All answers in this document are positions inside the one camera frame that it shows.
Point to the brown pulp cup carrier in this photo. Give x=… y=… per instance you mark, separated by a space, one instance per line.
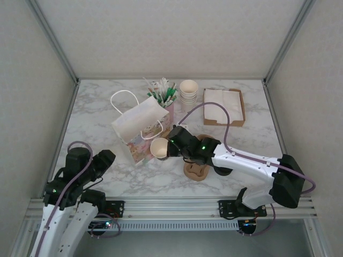
x=195 y=172

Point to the stack of white paper cups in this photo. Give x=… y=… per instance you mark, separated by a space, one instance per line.
x=188 y=91

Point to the brown cardboard tray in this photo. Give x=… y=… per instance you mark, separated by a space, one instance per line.
x=225 y=123

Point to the white wrapped straws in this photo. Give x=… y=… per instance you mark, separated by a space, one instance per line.
x=162 y=84

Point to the aluminium frame post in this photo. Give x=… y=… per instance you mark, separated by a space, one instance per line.
x=289 y=40
x=53 y=40

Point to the long white straw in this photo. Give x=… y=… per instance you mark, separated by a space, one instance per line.
x=147 y=83

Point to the black plastic cup lid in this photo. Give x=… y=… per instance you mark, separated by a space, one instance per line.
x=223 y=172

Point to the pastel printed paper gift bag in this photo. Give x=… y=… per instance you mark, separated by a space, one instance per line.
x=134 y=123

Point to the white paper coffee cup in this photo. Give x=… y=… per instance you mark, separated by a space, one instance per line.
x=158 y=150

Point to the pink straw holder cup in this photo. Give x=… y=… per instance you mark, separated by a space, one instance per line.
x=171 y=115

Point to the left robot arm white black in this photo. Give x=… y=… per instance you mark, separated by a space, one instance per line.
x=80 y=222

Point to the black controller board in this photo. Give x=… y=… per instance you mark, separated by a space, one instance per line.
x=247 y=224
x=100 y=225

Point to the aluminium side rail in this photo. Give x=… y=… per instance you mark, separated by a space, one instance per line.
x=278 y=125
x=67 y=120

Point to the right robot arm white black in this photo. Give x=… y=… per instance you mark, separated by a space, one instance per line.
x=241 y=160

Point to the aluminium table rail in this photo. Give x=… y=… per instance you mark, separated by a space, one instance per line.
x=171 y=207

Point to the white paper napkins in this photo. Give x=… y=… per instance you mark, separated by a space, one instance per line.
x=233 y=103

